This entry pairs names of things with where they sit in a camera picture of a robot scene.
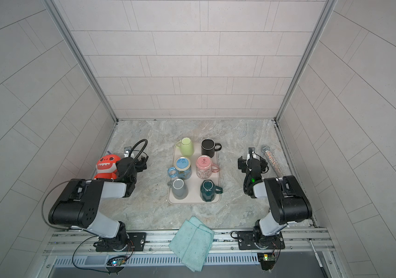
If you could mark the red shark plush toy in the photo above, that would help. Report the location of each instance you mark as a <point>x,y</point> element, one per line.
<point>106,167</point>

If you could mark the circuit board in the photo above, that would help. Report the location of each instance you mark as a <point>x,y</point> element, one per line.
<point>267,261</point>
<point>118,261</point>

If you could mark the teal folded cloth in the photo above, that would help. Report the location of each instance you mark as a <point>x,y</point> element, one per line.
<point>192,243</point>

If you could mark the aluminium rail frame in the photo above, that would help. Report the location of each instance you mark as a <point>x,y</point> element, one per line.
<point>157,242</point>

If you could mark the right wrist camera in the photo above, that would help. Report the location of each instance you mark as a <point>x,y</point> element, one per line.
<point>251,153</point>

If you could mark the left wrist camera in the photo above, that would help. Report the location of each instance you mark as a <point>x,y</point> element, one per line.
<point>127,152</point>

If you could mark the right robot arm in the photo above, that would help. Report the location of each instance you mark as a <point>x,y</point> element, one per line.
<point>287,203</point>

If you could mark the beige tray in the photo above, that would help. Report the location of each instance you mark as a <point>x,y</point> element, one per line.
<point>193,184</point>

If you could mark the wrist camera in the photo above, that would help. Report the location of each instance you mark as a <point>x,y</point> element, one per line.
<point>127,152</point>
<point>251,153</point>

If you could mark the grey mug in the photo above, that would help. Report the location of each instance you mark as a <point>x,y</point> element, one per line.
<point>178,188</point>

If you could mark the dark green mug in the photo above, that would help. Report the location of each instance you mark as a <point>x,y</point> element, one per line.
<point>209,191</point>

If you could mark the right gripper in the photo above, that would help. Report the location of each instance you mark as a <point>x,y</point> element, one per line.
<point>242,163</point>

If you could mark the right circuit board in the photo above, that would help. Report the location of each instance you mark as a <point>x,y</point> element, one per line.
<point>267,261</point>

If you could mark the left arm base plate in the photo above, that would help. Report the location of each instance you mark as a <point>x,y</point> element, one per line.
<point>134,241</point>

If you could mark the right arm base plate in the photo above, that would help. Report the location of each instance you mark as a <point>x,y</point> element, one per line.
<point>249,240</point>

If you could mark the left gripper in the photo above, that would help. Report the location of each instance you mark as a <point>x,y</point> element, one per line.
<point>140,167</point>

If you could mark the glitter tube bottle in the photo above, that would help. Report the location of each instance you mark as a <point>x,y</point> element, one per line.
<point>272,161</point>

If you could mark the left circuit board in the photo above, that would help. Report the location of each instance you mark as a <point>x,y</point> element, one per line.
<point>118,261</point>

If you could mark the blue butterfly mug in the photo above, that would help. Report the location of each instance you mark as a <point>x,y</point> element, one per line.
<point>181,169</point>

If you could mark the light green mug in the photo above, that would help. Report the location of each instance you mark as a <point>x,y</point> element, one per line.
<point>186,147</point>

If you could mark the pink ghost mug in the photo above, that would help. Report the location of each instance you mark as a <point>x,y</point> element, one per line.
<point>205,167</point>

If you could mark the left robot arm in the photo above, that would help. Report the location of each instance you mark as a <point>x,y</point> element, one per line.
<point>78,204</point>

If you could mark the black mug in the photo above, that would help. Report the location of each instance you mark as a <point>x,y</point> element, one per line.
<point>209,147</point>

